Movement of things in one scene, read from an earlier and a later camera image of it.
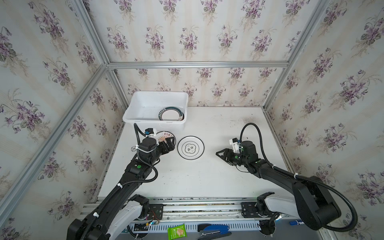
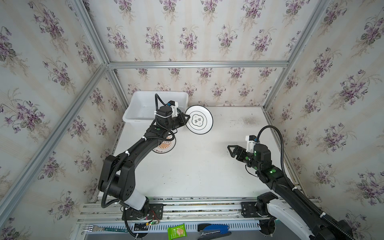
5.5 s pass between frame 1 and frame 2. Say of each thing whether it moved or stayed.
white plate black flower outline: moved
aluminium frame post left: stayed
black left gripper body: moved
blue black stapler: stayed
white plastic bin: stayed
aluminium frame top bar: stayed
